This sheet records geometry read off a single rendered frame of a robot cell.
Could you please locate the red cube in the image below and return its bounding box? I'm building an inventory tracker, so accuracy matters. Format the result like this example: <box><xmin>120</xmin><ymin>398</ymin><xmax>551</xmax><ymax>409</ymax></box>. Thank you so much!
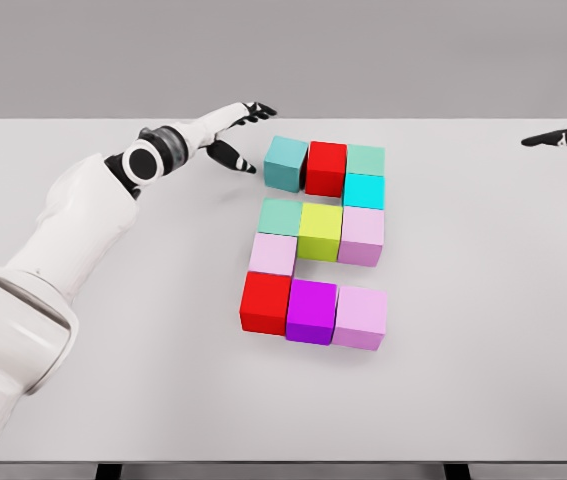
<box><xmin>239</xmin><ymin>270</ymin><xmax>293</xmax><ymax>337</ymax></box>
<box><xmin>304</xmin><ymin>140</ymin><xmax>349</xmax><ymax>198</ymax></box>

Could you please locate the yellow-green cube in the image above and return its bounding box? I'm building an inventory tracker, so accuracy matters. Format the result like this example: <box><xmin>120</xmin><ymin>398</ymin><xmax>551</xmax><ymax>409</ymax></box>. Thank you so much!
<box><xmin>296</xmin><ymin>201</ymin><xmax>344</xmax><ymax>262</ymax></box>

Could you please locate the cyan cube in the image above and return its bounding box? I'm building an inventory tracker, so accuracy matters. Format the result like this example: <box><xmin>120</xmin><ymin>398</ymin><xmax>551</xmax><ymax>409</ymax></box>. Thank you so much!
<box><xmin>342</xmin><ymin>172</ymin><xmax>386</xmax><ymax>211</ymax></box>

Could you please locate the teal cube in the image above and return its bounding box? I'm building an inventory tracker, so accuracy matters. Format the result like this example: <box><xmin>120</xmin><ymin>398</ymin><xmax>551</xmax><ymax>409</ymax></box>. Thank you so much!
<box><xmin>263</xmin><ymin>135</ymin><xmax>310</xmax><ymax>194</ymax></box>

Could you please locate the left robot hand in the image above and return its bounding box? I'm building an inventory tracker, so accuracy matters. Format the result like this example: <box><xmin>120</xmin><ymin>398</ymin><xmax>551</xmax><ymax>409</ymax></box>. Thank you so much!
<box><xmin>199</xmin><ymin>101</ymin><xmax>278</xmax><ymax>175</ymax></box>

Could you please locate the magenta cube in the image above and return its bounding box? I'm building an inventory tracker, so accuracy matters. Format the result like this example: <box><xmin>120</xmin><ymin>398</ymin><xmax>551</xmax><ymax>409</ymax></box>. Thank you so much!
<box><xmin>285</xmin><ymin>278</ymin><xmax>339</xmax><ymax>346</ymax></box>

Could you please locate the mint green cube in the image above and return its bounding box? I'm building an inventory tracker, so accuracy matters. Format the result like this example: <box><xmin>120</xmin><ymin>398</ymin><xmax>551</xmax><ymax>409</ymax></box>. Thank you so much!
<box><xmin>346</xmin><ymin>143</ymin><xmax>386</xmax><ymax>178</ymax></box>
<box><xmin>257</xmin><ymin>197</ymin><xmax>304</xmax><ymax>238</ymax></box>

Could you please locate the light pink cube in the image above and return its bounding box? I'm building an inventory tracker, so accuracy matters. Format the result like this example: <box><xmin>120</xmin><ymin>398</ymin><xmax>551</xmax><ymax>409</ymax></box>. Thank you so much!
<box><xmin>331</xmin><ymin>285</ymin><xmax>389</xmax><ymax>353</ymax></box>
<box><xmin>337</xmin><ymin>205</ymin><xmax>386</xmax><ymax>268</ymax></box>
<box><xmin>248</xmin><ymin>232</ymin><xmax>299</xmax><ymax>278</ymax></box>

